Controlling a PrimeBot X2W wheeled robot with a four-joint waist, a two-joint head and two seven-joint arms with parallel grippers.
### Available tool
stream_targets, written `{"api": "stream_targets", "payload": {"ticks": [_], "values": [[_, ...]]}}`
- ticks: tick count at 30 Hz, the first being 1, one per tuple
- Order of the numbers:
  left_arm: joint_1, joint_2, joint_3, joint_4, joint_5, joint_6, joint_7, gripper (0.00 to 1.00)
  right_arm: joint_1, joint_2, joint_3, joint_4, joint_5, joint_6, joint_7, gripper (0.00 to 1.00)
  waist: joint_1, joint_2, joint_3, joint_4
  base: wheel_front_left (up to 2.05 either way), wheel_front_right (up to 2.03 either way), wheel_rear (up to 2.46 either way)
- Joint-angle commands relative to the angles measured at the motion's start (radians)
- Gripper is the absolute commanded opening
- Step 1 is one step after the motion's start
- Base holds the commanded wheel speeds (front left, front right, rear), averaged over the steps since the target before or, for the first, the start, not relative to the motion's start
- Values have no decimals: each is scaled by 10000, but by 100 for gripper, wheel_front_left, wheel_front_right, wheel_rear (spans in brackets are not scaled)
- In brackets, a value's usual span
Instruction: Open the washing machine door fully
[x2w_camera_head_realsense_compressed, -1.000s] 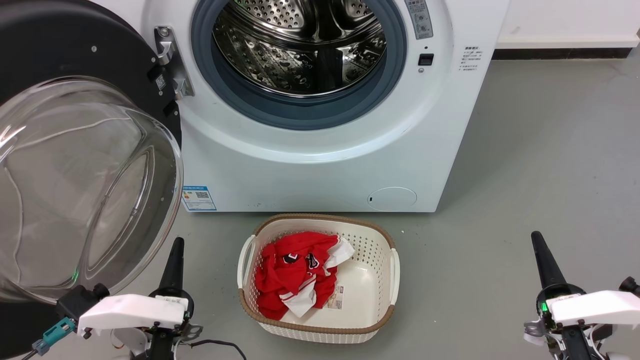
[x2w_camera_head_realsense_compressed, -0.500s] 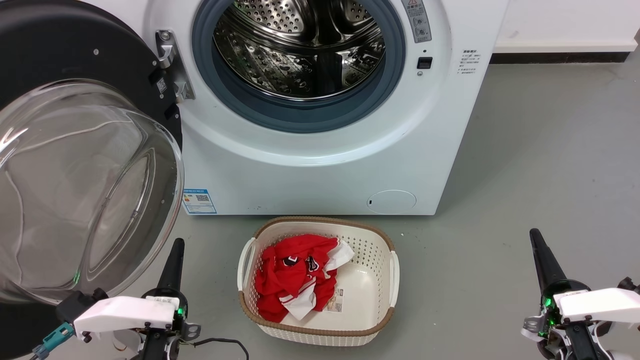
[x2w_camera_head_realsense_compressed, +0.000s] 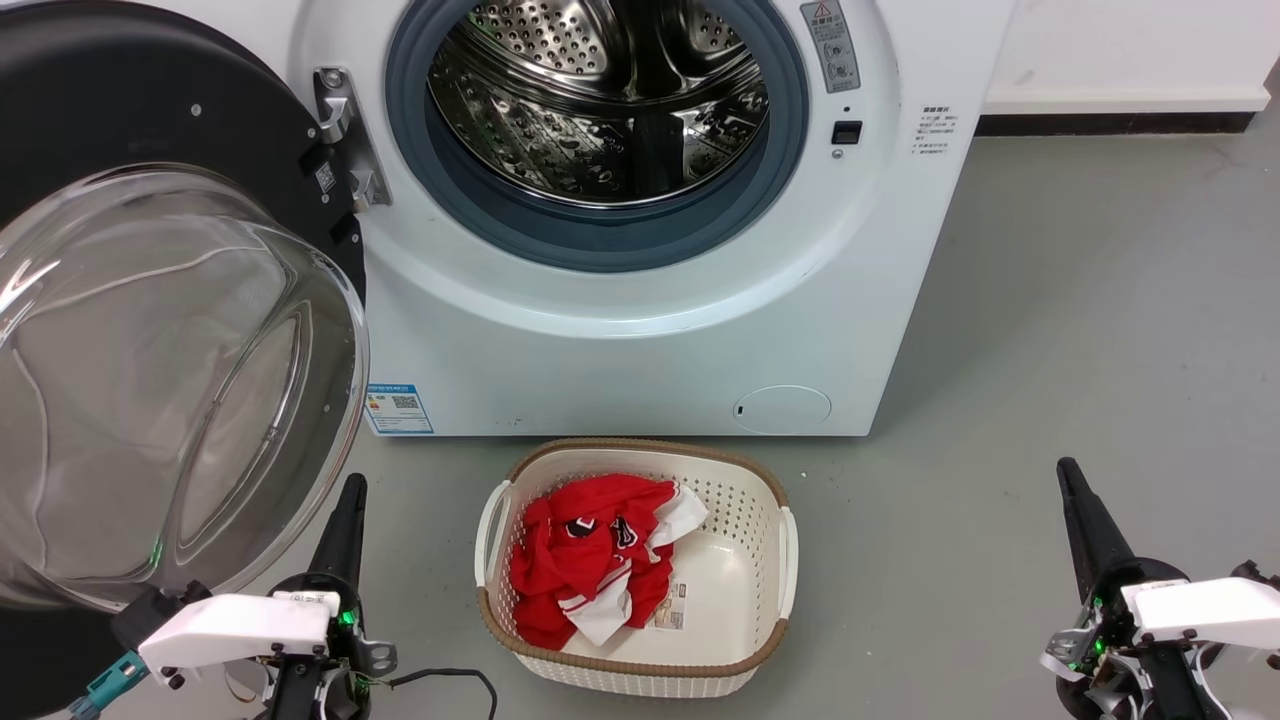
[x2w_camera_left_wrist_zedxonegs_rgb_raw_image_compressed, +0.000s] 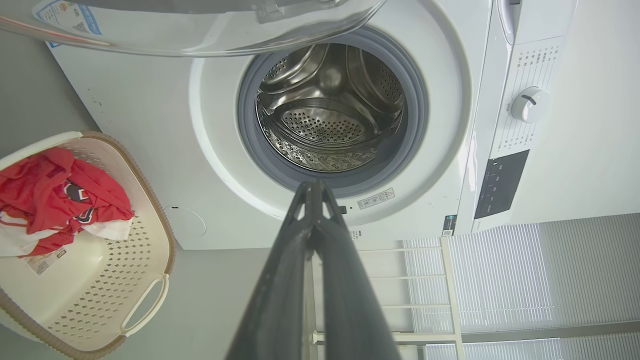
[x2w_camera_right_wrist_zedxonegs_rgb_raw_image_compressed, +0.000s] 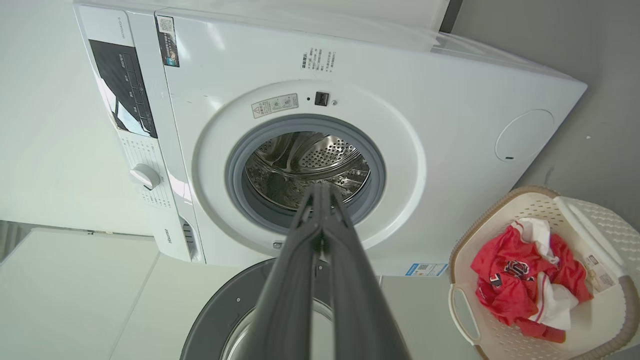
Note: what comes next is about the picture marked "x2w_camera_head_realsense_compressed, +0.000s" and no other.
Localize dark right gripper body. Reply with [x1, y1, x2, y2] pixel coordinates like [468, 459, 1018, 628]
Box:
[1040, 558, 1193, 673]

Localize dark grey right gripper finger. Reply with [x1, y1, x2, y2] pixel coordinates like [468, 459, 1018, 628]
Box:
[1068, 458, 1139, 582]
[1057, 458, 1110, 602]

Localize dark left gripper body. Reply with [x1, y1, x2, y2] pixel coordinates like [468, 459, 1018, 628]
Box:
[263, 572, 399, 720]

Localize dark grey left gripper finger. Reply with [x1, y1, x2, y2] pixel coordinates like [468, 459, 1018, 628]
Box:
[335, 473, 370, 592]
[306, 473, 357, 588]

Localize round black glass washer door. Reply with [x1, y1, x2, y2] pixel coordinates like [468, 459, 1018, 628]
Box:
[0, 0, 373, 719]

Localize white front-load washing machine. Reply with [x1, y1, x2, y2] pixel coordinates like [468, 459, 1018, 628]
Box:
[130, 0, 1016, 438]

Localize metal door hinge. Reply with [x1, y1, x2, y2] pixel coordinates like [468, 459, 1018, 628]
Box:
[313, 67, 392, 212]

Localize blue energy label sticker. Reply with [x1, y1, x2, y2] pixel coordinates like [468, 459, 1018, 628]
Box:
[365, 383, 435, 435]

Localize red and white garment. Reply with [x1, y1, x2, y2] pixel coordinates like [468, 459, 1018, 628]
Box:
[508, 474, 711, 652]

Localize paper label in basket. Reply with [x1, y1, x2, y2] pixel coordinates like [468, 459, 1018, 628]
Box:
[654, 583, 692, 632]

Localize round white filter cover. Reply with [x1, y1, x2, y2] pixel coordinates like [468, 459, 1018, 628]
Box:
[733, 385, 833, 435]

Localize cream perforated laundry basket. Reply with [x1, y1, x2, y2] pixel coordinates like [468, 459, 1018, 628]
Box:
[474, 437, 800, 699]

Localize black baseboard strip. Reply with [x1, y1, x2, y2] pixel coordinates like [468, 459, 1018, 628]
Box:
[975, 111, 1257, 137]

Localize stainless steel washer drum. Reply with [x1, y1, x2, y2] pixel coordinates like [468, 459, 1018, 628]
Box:
[428, 0, 771, 209]

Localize grey warning sticker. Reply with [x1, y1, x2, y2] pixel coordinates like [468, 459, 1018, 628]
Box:
[800, 0, 862, 95]

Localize thin black cable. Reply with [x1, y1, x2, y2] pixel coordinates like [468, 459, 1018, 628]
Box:
[388, 667, 499, 720]

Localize teal cable connector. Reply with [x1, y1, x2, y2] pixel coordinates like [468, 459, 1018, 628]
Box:
[68, 650, 149, 720]

